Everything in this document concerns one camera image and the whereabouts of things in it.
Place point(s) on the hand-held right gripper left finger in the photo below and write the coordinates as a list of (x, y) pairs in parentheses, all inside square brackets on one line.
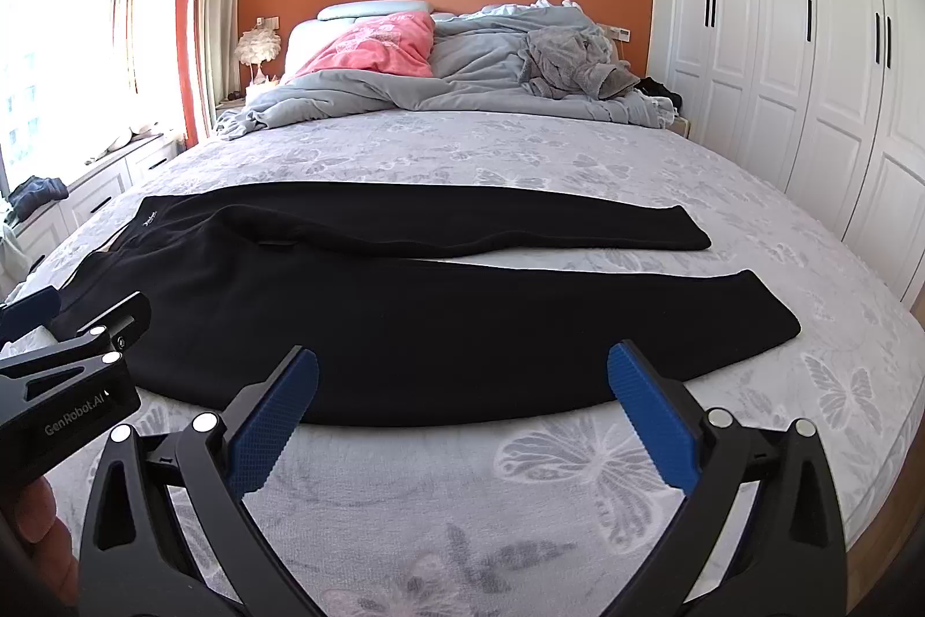
[(271, 422)]

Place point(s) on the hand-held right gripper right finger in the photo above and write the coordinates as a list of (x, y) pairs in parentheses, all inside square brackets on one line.
[(650, 422)]

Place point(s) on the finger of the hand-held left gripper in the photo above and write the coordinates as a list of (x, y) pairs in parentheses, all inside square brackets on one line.
[(29, 310), (123, 317)]

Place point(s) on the black pants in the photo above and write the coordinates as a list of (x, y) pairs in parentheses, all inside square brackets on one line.
[(433, 328)]

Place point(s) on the person's left hand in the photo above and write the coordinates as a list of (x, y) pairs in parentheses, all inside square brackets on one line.
[(32, 530)]

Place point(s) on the pale green cloth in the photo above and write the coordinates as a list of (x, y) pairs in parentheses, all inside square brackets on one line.
[(11, 248)]

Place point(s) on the dark blue clothing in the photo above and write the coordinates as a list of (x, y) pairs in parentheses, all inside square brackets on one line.
[(36, 194)]

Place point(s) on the white window seat cabinet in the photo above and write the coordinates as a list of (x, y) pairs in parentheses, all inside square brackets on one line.
[(101, 190)]

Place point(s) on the window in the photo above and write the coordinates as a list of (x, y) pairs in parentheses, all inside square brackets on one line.
[(58, 24)]

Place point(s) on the white feather lamp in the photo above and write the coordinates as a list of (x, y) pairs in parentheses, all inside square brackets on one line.
[(259, 46)]

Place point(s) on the bed with grey butterfly sheet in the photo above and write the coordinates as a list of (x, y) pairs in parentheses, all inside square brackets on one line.
[(506, 154)]

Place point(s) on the dark clothes pile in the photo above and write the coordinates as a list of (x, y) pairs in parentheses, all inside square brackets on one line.
[(661, 89)]

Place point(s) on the pink pillow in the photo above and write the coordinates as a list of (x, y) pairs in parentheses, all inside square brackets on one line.
[(376, 46)]

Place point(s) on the grey garment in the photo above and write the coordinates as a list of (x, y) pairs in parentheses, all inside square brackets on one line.
[(564, 57)]

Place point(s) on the grey duvet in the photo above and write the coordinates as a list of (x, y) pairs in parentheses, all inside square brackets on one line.
[(470, 75)]

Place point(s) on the white wardrobe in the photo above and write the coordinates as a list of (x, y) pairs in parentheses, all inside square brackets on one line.
[(795, 46)]

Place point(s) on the wall switch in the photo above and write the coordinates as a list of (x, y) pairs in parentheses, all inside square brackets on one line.
[(618, 34), (267, 21)]

